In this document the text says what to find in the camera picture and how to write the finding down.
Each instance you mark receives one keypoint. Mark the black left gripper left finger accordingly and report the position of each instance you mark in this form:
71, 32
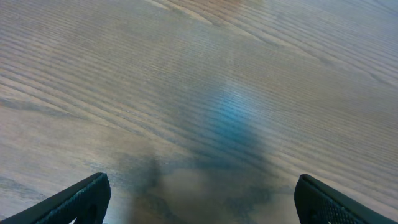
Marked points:
85, 202

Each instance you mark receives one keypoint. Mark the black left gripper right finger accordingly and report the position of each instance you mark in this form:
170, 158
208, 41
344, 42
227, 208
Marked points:
318, 203

